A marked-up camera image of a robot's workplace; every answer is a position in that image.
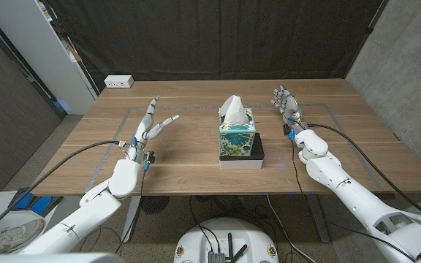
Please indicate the blue and black foot pedal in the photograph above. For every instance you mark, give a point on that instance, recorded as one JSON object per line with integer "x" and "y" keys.
{"x": 40, "y": 205}

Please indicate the white tissue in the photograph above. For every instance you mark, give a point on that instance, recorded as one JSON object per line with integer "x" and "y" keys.
{"x": 234, "y": 109}

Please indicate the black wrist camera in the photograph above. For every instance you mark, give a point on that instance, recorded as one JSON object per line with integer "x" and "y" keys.
{"x": 287, "y": 129}
{"x": 150, "y": 157}

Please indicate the black backdrop stand pole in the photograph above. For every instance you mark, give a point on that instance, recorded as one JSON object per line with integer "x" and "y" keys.
{"x": 369, "y": 30}

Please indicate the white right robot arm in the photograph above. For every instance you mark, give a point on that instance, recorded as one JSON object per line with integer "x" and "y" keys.
{"x": 353, "y": 193}

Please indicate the black antenna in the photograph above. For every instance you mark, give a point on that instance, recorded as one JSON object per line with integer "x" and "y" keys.
{"x": 240, "y": 252}
{"x": 230, "y": 244}

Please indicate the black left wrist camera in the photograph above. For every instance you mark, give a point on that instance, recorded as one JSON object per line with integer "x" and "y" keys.
{"x": 150, "y": 157}

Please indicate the blue right wrist connector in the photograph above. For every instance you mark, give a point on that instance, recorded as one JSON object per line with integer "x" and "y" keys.
{"x": 291, "y": 135}

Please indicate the blue left wrist connector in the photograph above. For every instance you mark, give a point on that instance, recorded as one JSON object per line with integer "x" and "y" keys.
{"x": 146, "y": 166}

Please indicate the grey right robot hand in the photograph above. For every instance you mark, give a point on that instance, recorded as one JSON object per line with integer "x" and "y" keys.
{"x": 291, "y": 106}

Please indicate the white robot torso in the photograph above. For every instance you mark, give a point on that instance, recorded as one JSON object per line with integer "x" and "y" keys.
{"x": 49, "y": 258}

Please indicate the black electronics box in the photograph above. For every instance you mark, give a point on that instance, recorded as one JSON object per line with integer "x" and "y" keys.
{"x": 216, "y": 257}

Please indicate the white power strip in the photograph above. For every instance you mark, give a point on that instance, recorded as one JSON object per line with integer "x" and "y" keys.
{"x": 118, "y": 81}

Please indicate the white table leg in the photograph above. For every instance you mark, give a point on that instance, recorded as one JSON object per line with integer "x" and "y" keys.
{"x": 128, "y": 226}
{"x": 320, "y": 223}

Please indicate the teal leaf-print tissue box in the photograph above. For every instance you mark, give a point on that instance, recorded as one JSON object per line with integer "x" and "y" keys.
{"x": 238, "y": 142}

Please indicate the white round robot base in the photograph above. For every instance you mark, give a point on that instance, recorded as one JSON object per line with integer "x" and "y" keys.
{"x": 196, "y": 237}

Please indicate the blue wrist connector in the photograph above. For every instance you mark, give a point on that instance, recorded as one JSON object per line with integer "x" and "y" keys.
{"x": 146, "y": 166}
{"x": 291, "y": 135}

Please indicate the black curtain backdrop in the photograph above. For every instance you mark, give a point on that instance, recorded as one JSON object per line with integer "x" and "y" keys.
{"x": 214, "y": 36}

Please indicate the black box with white base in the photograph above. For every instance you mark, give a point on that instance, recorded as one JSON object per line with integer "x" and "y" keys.
{"x": 241, "y": 164}

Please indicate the grey sneaker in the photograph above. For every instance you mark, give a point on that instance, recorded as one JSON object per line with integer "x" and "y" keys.
{"x": 20, "y": 232}

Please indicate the black round ribbed disc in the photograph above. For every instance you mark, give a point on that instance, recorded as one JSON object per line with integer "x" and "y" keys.
{"x": 157, "y": 205}

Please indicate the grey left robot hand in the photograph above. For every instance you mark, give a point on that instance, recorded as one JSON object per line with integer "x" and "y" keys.
{"x": 143, "y": 128}

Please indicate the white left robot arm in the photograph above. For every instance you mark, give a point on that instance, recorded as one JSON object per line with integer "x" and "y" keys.
{"x": 97, "y": 208}

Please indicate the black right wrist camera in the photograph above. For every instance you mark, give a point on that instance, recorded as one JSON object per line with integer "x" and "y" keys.
{"x": 287, "y": 129}

